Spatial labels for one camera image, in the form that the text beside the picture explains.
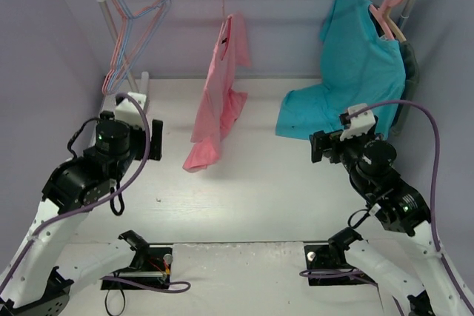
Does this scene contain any pink t shirt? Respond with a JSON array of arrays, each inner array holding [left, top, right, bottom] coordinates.
[[183, 13, 252, 172]]

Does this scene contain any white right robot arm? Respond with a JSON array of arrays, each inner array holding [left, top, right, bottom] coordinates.
[[310, 131, 473, 315]]

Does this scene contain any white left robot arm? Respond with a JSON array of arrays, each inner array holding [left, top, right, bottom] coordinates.
[[1, 112, 163, 315]]

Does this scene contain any teal t shirt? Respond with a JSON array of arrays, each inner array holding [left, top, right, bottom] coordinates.
[[276, 0, 406, 140]]

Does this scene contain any thick beige hanger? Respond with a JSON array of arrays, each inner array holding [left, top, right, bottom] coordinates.
[[383, 0, 407, 42]]

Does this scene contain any thick pink hanger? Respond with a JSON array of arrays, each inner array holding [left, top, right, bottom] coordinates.
[[369, 0, 404, 40]]

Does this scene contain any dark green garment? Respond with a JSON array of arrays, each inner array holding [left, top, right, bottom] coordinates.
[[390, 41, 420, 135]]

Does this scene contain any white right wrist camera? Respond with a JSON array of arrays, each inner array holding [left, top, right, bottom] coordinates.
[[339, 103, 376, 141]]

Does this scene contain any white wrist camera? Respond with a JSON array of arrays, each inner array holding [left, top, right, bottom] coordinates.
[[339, 103, 376, 141], [114, 92, 148, 130]]

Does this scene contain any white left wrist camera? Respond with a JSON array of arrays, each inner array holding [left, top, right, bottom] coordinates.
[[114, 92, 148, 130]]

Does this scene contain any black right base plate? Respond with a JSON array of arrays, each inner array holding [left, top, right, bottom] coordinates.
[[299, 243, 376, 286]]

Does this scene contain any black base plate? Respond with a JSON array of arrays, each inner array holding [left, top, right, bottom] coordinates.
[[299, 243, 376, 286], [107, 245, 173, 290]]

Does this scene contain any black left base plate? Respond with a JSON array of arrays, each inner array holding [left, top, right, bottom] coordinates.
[[107, 245, 173, 290]]

